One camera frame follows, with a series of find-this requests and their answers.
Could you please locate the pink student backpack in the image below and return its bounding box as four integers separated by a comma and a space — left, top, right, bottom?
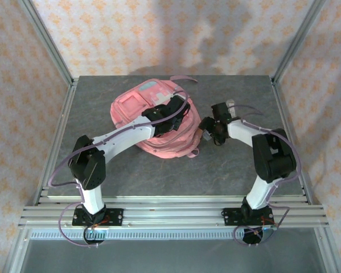
110, 75, 202, 160

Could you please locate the black round base housing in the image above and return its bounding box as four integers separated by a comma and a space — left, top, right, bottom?
242, 226, 269, 247
83, 226, 107, 248

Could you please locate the aluminium table side rail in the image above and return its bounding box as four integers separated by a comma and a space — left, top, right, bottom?
269, 77, 313, 206
35, 77, 80, 206

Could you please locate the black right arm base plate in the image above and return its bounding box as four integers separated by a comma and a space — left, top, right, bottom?
221, 207, 274, 227

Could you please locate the aluminium mounting rail beam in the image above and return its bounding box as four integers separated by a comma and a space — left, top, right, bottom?
18, 196, 329, 228

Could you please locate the slotted grey cable duct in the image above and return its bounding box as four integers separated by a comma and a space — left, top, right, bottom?
30, 229, 245, 240

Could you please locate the aluminium frame post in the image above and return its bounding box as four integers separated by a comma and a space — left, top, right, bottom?
272, 0, 327, 85
18, 0, 74, 86

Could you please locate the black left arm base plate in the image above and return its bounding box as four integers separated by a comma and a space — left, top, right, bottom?
72, 208, 124, 228

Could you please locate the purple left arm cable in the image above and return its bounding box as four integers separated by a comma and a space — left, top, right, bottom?
49, 90, 190, 249

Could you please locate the aluminium frame leg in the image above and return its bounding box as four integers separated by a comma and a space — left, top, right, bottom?
314, 227, 341, 273
2, 227, 31, 273

